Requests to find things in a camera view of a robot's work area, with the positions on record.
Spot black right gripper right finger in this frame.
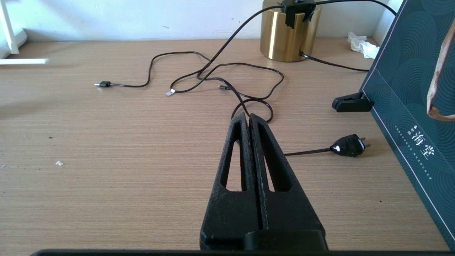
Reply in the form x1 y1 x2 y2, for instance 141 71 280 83
249 113 323 231

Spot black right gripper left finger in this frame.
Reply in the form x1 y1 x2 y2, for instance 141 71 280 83
200 113 263 250

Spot white router with antennas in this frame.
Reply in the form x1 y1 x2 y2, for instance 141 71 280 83
0 0 48 65

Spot black clip stand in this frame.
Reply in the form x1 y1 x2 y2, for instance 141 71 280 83
332 92 374 113

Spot gold desk lamp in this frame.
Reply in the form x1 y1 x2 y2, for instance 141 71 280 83
260 0 322 62

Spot crumpled white tissue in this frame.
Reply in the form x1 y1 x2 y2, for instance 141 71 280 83
347 31 380 59

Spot black cable with connector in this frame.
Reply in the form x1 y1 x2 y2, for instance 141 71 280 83
196 0 397 158

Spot black USB cable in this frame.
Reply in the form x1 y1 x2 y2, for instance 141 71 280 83
94 52 228 96

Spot black inline cord switch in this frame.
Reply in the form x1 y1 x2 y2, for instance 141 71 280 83
281 0 317 29

